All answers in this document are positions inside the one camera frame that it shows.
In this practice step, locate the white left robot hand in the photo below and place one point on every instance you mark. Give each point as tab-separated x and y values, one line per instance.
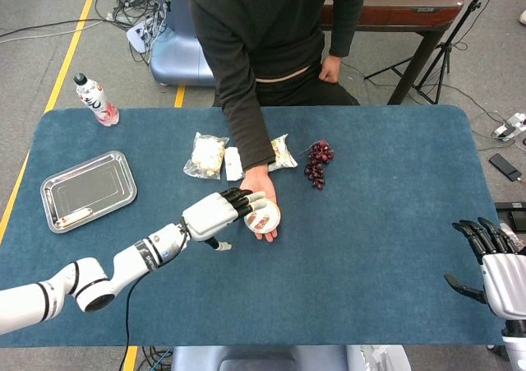
205	219

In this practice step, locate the person's right hand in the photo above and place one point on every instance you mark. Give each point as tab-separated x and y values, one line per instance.
259	181

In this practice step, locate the person's left hand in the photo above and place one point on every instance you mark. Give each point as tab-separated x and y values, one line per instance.
330	70

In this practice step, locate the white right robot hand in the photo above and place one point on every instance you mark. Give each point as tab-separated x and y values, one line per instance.
507	280

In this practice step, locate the round packaged snack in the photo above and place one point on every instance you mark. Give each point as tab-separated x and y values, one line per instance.
268	219

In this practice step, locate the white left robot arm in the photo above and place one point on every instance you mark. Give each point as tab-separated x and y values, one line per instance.
127	260

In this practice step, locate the person's left forearm dark sleeve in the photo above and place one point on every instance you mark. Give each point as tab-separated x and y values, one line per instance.
349	17

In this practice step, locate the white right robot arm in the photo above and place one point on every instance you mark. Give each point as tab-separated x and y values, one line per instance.
517	342

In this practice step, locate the person's right forearm dark sleeve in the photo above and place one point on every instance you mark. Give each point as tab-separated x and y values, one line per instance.
246	132

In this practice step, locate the small white packet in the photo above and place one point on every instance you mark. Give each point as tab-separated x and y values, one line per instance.
234	165

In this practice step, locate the green yellow snack bag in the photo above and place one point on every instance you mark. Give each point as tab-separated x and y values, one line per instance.
284	157

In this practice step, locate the clear bag of bread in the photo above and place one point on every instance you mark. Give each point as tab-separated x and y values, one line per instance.
206	157

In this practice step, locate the bunch of red grapes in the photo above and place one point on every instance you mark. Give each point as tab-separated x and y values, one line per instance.
318	161

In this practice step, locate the black box device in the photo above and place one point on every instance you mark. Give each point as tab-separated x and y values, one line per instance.
511	212

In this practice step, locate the person's torso dark sweater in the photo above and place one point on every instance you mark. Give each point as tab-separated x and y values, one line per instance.
267	29

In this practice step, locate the wooden billiard table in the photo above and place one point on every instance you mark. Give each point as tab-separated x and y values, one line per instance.
402	5

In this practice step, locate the black tripod stand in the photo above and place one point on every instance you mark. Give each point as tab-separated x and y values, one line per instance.
441	54

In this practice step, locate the black smartphone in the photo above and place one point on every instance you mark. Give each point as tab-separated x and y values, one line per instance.
505	167

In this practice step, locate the silver metal tray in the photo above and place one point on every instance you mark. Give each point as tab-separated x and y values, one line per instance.
88	190

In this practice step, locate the blue table mat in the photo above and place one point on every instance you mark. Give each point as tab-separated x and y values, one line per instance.
349	264

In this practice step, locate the wrapped sausage snack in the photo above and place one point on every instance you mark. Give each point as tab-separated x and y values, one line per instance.
76	218

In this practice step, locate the grey blue robot torso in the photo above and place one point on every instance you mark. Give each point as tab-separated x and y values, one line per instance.
255	358

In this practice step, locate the light blue machine base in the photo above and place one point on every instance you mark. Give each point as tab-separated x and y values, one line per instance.
176	54

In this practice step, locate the white power strip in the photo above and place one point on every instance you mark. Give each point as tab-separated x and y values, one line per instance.
511	126

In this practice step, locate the white red drink bottle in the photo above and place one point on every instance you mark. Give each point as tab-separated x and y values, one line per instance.
96	99

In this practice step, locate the white plug board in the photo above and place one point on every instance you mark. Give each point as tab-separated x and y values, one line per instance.
137	35

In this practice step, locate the white shoe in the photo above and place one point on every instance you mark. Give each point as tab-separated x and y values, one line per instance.
522	17

